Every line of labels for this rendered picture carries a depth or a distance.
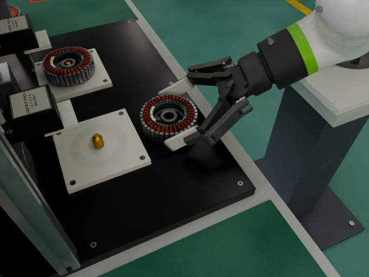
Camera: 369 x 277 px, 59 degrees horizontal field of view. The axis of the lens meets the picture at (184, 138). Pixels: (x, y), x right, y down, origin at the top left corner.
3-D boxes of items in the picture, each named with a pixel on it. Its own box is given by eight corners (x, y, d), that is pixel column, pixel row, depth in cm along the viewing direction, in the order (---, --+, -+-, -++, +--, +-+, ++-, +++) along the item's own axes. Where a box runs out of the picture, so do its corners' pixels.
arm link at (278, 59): (278, 14, 55) (298, 44, 49) (296, 61, 64) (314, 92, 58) (246, 32, 57) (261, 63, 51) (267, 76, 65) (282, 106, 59)
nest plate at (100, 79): (95, 51, 82) (94, 47, 81) (112, 86, 73) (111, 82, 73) (34, 67, 78) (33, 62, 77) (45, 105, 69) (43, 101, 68)
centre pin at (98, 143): (102, 139, 61) (100, 129, 59) (105, 147, 60) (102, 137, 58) (92, 143, 61) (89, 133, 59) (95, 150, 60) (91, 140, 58)
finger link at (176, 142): (204, 133, 59) (205, 136, 59) (172, 148, 61) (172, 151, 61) (196, 123, 57) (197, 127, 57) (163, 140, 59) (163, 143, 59)
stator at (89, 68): (91, 54, 80) (88, 40, 77) (99, 82, 73) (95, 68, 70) (44, 62, 77) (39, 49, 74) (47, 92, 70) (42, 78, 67)
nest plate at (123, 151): (125, 112, 68) (124, 107, 67) (151, 164, 59) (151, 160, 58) (52, 134, 64) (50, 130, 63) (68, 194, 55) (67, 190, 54)
